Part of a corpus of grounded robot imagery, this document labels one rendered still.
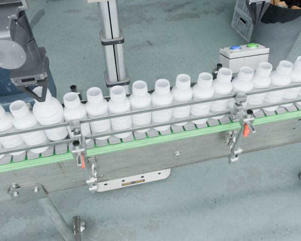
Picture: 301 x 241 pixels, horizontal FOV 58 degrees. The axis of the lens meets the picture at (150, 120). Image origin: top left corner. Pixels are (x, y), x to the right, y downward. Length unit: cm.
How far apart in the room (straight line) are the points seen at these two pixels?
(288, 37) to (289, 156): 103
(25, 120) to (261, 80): 64
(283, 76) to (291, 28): 176
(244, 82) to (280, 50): 193
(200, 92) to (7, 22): 48
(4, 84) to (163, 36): 208
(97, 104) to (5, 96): 83
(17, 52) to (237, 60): 66
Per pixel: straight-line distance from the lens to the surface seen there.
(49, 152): 81
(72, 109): 70
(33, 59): 61
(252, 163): 205
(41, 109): 70
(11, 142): 79
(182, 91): 73
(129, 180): 173
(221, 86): 77
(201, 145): 88
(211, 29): 334
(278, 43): 265
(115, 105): 70
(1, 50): 52
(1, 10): 56
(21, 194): 95
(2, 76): 140
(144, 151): 82
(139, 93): 70
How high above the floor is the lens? 162
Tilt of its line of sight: 48 degrees down
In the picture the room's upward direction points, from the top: straight up
